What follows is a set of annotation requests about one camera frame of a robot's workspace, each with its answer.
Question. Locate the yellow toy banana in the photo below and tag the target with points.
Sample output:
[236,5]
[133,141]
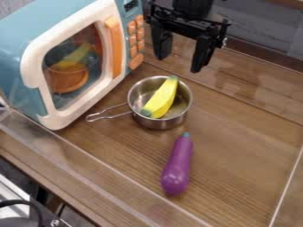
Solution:
[160,101]

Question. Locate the purple toy eggplant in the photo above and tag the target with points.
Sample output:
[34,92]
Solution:
[174,175]

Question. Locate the orange turntable plate in microwave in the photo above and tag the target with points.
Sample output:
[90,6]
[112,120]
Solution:
[66,79]

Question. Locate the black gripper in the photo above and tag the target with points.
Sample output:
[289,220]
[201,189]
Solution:
[189,18]

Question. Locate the silver pot with handle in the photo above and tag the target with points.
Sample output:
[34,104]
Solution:
[138,94]

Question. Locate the blue toy microwave oven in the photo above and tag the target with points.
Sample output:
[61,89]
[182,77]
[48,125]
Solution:
[60,33]

